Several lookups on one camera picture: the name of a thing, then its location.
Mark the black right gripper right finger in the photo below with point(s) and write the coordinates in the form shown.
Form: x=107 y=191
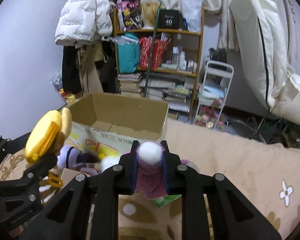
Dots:
x=213 y=207

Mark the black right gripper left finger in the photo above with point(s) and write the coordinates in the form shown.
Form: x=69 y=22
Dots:
x=87 y=208

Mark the yellow plush toy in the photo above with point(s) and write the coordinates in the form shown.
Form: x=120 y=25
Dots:
x=48 y=135

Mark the pink plush toy white pompom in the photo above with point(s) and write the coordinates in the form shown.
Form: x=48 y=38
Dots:
x=152 y=175

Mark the green tissue pack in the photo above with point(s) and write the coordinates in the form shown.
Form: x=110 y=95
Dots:
x=163 y=201

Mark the white fluffy plush yellow pompoms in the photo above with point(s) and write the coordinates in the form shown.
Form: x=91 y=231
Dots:
x=109 y=161

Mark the purple white plush doll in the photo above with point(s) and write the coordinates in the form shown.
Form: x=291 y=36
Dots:
x=74 y=159

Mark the open cardboard box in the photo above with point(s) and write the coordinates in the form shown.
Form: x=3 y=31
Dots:
x=107 y=124

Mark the beige tote bag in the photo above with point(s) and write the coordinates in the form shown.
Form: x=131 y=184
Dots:
x=88 y=75

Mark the white rolling cart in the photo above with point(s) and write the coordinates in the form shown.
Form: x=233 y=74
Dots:
x=213 y=93

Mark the green pole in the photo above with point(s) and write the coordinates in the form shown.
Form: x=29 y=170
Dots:
x=151 y=51

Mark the white puffer jacket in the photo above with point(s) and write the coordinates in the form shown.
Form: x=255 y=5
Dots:
x=83 y=22

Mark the wooden shelf unit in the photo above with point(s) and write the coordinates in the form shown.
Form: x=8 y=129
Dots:
x=191 y=54

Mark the teal bag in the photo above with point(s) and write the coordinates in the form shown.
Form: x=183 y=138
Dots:
x=128 y=53

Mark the red gift bag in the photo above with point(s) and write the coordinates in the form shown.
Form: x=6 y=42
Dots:
x=160 y=49

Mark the cartoon print bag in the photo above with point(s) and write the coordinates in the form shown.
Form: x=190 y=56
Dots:
x=129 y=14

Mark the blonde wig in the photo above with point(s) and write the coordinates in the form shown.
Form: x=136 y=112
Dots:
x=149 y=12

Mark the black box with 40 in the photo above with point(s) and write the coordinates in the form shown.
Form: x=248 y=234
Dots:
x=169 y=19

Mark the clear plastic bag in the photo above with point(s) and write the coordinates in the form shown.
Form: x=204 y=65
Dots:
x=191 y=11

